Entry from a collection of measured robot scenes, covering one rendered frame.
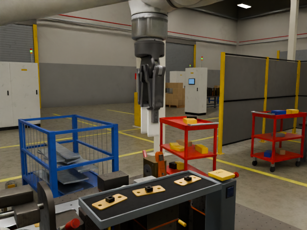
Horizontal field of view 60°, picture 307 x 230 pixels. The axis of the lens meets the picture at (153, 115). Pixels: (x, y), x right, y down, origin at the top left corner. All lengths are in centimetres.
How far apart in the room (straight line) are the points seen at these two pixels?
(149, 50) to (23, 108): 844
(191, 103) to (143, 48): 1087
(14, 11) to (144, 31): 30
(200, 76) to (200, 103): 112
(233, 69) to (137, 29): 507
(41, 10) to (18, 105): 853
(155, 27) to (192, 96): 1080
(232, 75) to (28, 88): 608
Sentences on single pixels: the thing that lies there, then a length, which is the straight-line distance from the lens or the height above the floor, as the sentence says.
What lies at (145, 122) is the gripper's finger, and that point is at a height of 134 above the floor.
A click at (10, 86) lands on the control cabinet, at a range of 891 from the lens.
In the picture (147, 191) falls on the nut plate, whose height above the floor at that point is 116.
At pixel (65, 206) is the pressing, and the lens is 107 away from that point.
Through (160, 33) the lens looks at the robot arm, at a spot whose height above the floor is 156.
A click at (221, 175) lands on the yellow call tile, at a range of 88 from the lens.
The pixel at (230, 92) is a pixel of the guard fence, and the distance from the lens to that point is 559.
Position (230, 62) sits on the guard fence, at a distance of 558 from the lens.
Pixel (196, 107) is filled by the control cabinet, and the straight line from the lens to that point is 1132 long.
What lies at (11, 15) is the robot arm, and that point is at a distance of 45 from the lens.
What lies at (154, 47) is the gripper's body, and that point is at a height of 153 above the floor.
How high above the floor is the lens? 145
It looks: 7 degrees down
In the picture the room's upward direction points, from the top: straight up
